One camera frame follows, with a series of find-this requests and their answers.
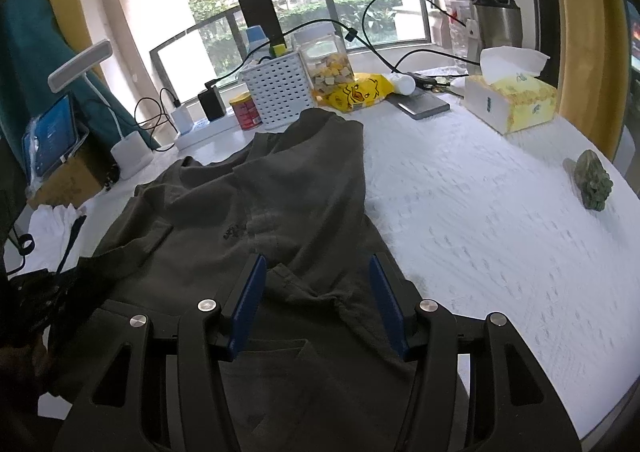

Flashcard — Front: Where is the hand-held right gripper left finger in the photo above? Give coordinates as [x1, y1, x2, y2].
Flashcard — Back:
[52, 253, 268, 452]

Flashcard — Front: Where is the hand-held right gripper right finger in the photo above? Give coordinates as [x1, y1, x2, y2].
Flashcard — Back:
[368, 252, 583, 452]

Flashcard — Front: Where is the olive green shirt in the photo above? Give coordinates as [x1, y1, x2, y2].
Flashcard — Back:
[47, 108, 471, 452]

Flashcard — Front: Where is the white cloth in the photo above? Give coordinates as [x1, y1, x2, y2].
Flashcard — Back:
[5, 202, 91, 278]

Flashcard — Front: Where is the white quilted table cover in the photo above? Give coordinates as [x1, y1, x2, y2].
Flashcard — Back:
[30, 64, 636, 452]

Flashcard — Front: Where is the cardboard box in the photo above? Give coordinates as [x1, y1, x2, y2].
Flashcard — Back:
[26, 144, 113, 210]

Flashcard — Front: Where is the tablet with stand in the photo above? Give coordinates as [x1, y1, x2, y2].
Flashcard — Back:
[21, 93, 90, 180]

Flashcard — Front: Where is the white power strip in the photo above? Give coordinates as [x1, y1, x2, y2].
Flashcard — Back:
[175, 109, 241, 150]

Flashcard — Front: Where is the white desk lamp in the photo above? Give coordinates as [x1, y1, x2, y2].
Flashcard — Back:
[47, 39, 155, 180]

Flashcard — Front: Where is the red tin can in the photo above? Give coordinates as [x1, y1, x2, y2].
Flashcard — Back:
[229, 93, 263, 130]

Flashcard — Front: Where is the white power adapter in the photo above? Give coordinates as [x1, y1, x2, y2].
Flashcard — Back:
[169, 104, 195, 135]

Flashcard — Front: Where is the grey flat box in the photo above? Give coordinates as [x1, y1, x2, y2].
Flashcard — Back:
[387, 89, 451, 121]

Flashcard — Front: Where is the black power adapter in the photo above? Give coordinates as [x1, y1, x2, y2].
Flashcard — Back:
[197, 84, 227, 122]

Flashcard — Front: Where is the white plastic basket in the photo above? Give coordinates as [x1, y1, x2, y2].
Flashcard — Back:
[239, 52, 313, 132]

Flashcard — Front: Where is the yellow duck snack bag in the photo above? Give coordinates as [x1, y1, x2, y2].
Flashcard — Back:
[320, 73, 396, 112]

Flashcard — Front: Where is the yellow white tissue box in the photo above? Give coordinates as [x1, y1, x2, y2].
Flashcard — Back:
[464, 46, 558, 135]

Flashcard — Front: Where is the green stone figurine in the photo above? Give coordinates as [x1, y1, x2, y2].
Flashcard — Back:
[563, 149, 615, 212]

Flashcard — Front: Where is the clear snack jar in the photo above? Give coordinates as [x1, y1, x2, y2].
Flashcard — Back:
[292, 24, 357, 105]

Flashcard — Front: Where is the blue cap bottle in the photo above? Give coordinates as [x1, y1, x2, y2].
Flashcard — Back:
[245, 24, 271, 58]

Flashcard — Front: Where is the teal curtain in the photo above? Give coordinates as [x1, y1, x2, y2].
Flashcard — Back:
[0, 0, 161, 183]

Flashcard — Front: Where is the balcony railing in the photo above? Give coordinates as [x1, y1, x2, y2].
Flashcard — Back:
[150, 0, 446, 105]

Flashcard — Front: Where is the steel thermos mug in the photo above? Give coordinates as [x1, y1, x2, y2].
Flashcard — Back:
[468, 0, 523, 63]

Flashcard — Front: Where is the clear water bottle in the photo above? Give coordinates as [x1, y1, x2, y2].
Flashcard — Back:
[442, 0, 473, 70]

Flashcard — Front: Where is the black strap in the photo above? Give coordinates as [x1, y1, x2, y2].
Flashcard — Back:
[57, 214, 88, 275]

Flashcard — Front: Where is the black looped cable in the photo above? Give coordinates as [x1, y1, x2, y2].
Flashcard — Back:
[134, 88, 182, 153]

